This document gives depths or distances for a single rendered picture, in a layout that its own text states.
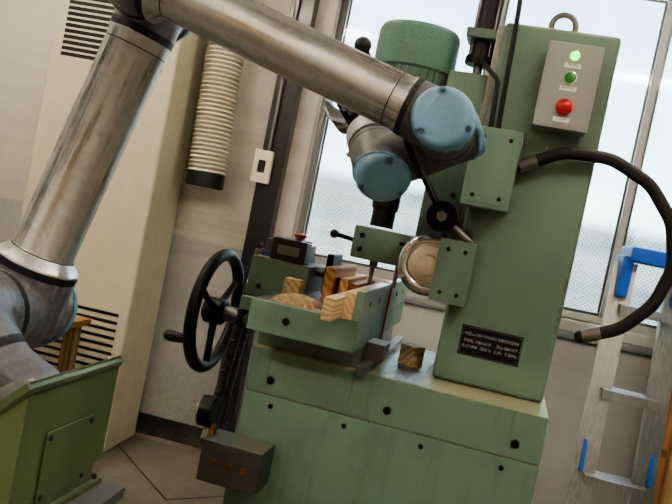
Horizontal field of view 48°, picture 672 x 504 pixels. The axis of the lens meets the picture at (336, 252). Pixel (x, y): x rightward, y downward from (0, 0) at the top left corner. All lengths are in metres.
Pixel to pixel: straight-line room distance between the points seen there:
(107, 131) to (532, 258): 0.82
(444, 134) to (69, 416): 0.71
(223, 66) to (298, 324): 1.76
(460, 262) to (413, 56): 0.45
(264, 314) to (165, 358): 1.86
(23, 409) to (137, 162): 1.91
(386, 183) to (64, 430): 0.63
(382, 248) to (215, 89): 1.54
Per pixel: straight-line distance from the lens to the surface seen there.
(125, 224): 2.95
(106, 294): 3.00
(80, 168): 1.38
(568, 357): 3.01
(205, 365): 1.75
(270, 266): 1.65
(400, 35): 1.61
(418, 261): 1.49
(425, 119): 1.08
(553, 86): 1.48
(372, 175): 1.22
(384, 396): 1.45
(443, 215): 1.46
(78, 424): 1.27
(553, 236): 1.51
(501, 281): 1.51
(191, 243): 3.17
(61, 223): 1.39
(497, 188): 1.43
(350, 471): 1.49
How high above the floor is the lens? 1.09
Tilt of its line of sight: 3 degrees down
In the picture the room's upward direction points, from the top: 11 degrees clockwise
